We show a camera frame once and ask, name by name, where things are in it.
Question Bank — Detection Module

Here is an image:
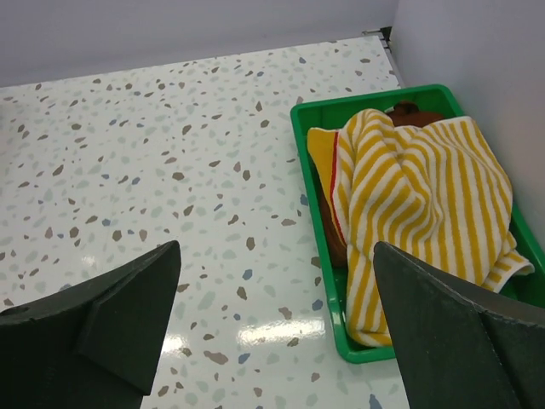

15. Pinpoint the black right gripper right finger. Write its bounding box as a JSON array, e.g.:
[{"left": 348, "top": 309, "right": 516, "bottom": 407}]
[{"left": 373, "top": 242, "right": 544, "bottom": 408}]

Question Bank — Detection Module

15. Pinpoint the green plastic tray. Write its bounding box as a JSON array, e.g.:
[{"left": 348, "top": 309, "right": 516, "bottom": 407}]
[{"left": 290, "top": 85, "right": 544, "bottom": 364}]

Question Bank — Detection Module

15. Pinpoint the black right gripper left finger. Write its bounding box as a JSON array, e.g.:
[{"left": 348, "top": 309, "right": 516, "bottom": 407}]
[{"left": 1, "top": 240, "right": 181, "bottom": 408}]

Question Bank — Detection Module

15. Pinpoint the brown crumpled towel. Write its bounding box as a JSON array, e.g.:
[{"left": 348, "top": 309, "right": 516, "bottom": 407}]
[{"left": 307, "top": 101, "right": 445, "bottom": 268}]

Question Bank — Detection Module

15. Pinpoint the metal corner bracket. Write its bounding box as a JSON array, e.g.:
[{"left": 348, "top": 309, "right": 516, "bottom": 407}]
[{"left": 362, "top": 26, "right": 393, "bottom": 51}]

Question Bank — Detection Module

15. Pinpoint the yellow white striped towel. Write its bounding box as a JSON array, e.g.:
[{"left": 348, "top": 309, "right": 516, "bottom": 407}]
[{"left": 330, "top": 109, "right": 534, "bottom": 347}]

